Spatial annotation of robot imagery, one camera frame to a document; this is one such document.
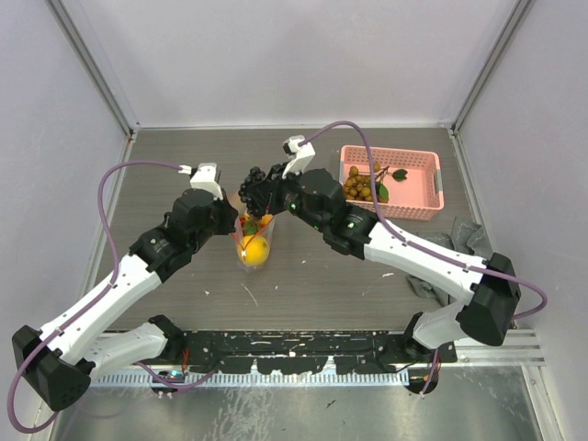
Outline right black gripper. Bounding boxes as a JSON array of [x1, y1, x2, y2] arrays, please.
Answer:
[[247, 162, 328, 233]]

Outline dark grapes with leaves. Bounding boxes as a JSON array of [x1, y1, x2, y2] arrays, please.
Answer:
[[238, 166, 272, 219]]

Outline orange fruit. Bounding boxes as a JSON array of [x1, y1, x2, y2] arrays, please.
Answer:
[[241, 211, 259, 221]]

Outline red cherries green leaves sprig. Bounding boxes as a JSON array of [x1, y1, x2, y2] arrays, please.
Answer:
[[239, 214, 273, 236]]

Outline clear zip bag orange zipper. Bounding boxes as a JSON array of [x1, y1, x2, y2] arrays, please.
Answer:
[[229, 192, 275, 272]]

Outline yellow lemon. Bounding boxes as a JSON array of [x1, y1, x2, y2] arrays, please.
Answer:
[[236, 235, 270, 268]]

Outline brown longan bunch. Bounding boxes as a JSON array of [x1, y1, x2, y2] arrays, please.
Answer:
[[343, 163, 390, 203]]

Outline pink plastic basket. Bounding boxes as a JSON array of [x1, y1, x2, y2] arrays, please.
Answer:
[[339, 145, 445, 221]]

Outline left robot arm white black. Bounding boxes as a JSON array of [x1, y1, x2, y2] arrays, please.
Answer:
[[12, 188, 237, 412]]

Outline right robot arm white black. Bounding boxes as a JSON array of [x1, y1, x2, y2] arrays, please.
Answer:
[[242, 166, 520, 362]]

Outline loose green leaf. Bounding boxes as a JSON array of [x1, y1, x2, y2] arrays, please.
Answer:
[[390, 169, 408, 182]]

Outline grey cloth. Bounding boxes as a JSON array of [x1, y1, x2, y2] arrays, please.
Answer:
[[406, 217, 492, 307]]

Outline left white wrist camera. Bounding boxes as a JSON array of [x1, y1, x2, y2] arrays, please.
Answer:
[[178, 163, 226, 200]]

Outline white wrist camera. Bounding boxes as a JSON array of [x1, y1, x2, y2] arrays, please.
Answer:
[[178, 163, 226, 200], [282, 135, 315, 179]]

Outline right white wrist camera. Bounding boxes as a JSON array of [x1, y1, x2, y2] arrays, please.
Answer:
[[282, 135, 315, 179]]

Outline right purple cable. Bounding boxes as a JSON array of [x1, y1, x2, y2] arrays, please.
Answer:
[[298, 119, 548, 396]]

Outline purple cable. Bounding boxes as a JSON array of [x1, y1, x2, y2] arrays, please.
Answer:
[[298, 119, 548, 396], [7, 159, 189, 435]]

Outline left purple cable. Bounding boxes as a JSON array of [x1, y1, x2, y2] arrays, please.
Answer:
[[7, 159, 189, 435]]

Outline grey slotted cable duct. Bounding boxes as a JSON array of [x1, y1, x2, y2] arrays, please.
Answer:
[[93, 368, 410, 388]]

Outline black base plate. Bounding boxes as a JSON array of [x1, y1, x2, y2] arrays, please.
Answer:
[[130, 329, 458, 376]]

